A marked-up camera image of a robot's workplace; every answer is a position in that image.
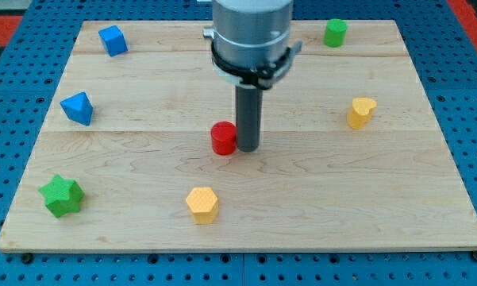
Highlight blue cube block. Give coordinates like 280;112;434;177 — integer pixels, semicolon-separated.
98;25;128;57

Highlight green star block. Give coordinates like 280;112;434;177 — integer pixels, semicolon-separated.
38;174;85;218

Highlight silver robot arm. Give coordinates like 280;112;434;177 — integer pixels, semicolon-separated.
203;0;302;90

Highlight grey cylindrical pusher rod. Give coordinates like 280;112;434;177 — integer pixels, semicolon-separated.
235;87;263;152

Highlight yellow heart block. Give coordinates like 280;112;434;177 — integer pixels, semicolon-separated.
346;97;377;129

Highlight red cylinder block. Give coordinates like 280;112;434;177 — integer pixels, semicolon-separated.
210;122;237;155

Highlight wooden board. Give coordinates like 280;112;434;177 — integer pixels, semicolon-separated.
0;20;477;253

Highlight blue triangular block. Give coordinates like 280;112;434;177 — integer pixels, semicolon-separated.
60;92;93;126

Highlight green cylinder block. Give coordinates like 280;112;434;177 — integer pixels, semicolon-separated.
323;18;348;48

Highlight yellow hexagon block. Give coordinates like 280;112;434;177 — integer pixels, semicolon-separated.
186;187;219;225

